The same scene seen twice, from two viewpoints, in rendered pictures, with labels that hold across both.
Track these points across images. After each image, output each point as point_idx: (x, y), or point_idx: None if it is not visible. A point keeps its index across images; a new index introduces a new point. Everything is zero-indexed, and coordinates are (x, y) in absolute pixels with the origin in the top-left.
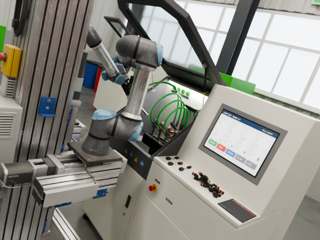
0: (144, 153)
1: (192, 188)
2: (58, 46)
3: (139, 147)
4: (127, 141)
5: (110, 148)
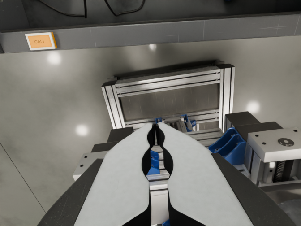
0: (277, 35)
1: None
2: None
3: (231, 24)
4: (170, 43)
5: (299, 191)
